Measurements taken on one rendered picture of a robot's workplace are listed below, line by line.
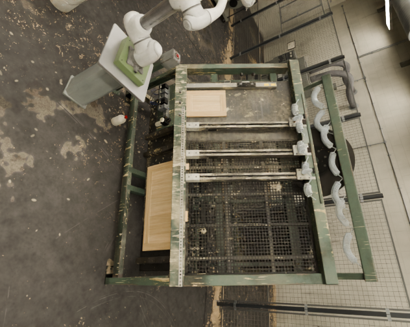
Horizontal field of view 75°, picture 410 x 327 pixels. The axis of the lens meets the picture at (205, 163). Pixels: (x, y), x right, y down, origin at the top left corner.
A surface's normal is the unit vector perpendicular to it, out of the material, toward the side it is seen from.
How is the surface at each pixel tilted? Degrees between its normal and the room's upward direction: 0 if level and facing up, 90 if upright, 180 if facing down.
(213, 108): 58
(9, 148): 0
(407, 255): 90
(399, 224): 90
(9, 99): 0
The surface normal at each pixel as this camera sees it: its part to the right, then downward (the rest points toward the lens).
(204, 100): 0.00, -0.37
